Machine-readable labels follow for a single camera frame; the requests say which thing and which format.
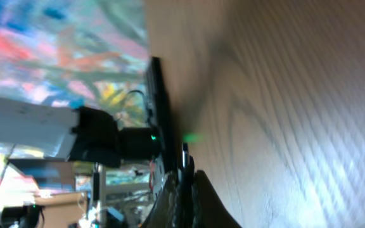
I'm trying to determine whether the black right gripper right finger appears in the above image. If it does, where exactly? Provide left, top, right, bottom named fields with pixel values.
left=192, top=170, right=241, bottom=228

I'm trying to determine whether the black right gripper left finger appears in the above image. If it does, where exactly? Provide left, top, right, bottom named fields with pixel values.
left=141, top=172, right=181, bottom=228

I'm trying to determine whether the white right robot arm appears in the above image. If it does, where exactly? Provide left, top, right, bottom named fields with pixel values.
left=0, top=97, right=238, bottom=227

